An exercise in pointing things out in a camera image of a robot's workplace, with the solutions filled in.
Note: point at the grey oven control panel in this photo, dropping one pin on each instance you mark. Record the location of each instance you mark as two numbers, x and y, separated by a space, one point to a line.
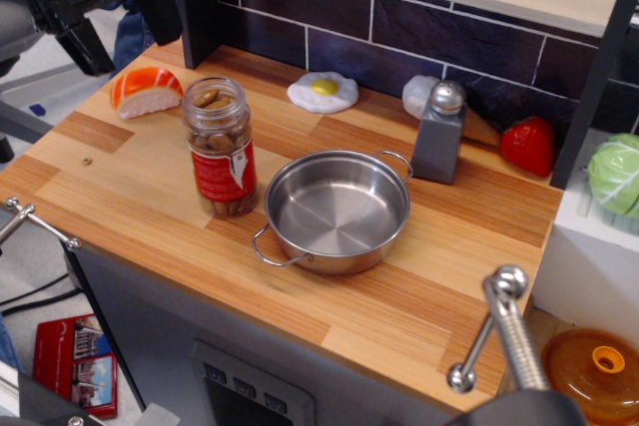
240 393

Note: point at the grey salt shaker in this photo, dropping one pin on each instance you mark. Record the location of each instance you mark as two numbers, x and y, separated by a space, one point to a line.
436 150

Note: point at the toy ice cream cone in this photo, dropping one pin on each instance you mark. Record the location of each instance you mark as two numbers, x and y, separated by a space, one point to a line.
415 94

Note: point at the clear almond jar red label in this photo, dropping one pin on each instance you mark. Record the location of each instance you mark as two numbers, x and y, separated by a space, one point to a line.
218 120

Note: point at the stainless steel pot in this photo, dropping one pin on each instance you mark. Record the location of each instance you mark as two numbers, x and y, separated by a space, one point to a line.
335 212

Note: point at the red toy strawberry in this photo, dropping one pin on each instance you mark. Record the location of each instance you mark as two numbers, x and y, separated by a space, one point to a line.
529 144

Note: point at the left metal clamp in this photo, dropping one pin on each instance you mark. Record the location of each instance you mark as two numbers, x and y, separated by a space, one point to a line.
23 214

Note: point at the orange pot lid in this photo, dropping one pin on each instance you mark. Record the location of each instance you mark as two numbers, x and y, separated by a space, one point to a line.
598 371

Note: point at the red booklet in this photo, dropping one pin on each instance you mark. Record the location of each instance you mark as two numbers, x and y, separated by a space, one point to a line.
74 359

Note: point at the right metal clamp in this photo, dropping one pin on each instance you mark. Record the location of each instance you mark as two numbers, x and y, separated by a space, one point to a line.
532 402

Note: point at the toy salmon sushi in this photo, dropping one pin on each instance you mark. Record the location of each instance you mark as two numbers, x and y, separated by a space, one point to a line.
144 91

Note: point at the toy fried egg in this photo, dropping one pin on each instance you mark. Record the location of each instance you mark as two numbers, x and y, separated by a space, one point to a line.
323 92

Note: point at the green toy cabbage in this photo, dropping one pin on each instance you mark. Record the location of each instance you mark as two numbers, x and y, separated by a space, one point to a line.
613 175

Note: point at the metal clamp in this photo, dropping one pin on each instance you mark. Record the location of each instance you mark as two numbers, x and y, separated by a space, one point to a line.
532 402
23 214

